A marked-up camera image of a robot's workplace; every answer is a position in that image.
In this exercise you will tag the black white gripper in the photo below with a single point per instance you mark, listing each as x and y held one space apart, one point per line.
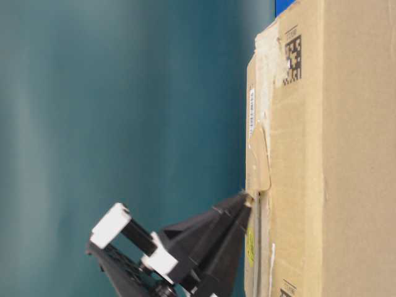
139 263

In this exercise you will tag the brown cardboard box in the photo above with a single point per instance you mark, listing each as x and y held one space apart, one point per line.
320 152

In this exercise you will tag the blue object behind box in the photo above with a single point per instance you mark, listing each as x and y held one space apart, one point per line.
284 7

